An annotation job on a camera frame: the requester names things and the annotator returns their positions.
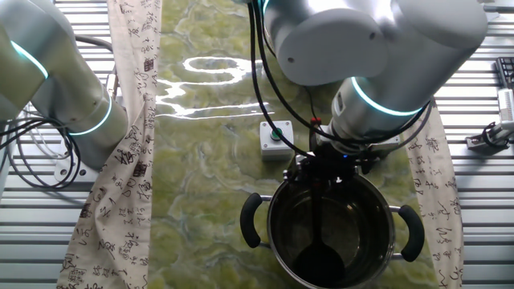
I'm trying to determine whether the black ladle with red tip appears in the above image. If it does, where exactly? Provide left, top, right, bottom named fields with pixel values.
left=291, top=116, right=347, bottom=288

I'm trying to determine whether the green push button box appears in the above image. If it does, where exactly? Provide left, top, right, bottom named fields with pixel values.
left=259, top=120, right=295, bottom=162

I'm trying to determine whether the steel pot with black handles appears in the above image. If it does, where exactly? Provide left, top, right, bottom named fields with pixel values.
left=239, top=172, right=426, bottom=289

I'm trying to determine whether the beige calligraphy cloth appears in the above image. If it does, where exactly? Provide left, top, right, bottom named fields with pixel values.
left=55, top=0, right=164, bottom=289
left=403, top=104, right=465, bottom=289

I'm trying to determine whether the aluminium frame beam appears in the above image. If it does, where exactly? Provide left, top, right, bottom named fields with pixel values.
left=497, top=88, right=514, bottom=122

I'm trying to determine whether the thick grey cable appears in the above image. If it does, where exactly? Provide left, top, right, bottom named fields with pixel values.
left=74, top=35, right=116, bottom=53

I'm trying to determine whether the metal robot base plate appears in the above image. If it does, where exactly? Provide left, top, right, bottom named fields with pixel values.
left=53, top=158, right=101, bottom=184

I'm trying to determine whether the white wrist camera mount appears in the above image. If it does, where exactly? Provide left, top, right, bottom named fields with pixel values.
left=295, top=153, right=319, bottom=166

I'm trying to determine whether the black base cable bundle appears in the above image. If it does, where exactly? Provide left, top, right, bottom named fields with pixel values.
left=0, top=114, right=84, bottom=190

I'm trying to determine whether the green marble pattern mat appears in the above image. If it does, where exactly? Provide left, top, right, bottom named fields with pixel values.
left=146, top=0, right=443, bottom=289

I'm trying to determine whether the black camera cable loop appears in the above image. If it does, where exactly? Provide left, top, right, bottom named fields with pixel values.
left=480, top=121, right=511, bottom=149

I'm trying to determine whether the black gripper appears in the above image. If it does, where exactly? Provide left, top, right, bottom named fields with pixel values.
left=283, top=146, right=361, bottom=188

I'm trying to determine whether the black keyboard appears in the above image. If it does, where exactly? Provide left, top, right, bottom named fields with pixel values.
left=496, top=56, right=514, bottom=90

